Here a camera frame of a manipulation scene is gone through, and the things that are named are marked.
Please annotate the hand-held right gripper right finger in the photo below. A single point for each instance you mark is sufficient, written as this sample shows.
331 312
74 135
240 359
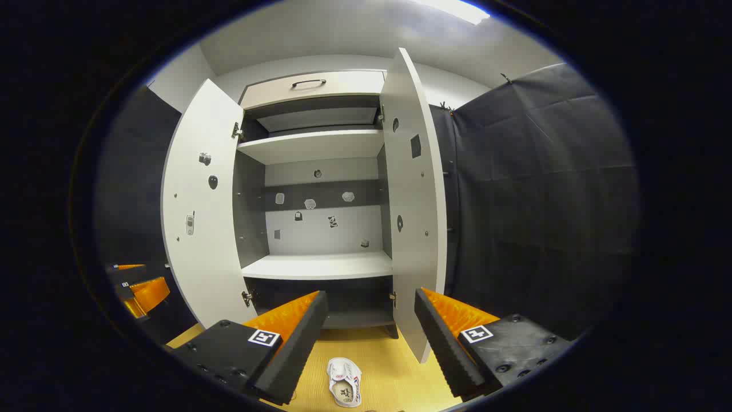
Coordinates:
446 349

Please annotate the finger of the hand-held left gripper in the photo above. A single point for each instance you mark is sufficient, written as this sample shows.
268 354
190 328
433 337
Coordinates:
130 266
151 293

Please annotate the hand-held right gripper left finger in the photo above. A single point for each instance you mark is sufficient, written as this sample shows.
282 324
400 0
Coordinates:
297 355

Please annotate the white canvas shoe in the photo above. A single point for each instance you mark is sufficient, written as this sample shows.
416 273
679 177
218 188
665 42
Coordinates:
344 380

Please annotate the white cabinet door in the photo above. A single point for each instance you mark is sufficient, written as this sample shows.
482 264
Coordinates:
200 257
412 257

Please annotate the white shoe cabinet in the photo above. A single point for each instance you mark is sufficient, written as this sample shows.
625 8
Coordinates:
320 266

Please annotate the white cabinet drawer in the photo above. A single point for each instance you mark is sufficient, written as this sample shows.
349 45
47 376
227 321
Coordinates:
343 84

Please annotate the small cloth clip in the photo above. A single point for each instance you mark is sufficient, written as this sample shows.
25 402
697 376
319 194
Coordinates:
446 106
506 78

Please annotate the ceiling light panel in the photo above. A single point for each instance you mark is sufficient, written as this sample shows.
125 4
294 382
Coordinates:
457 10

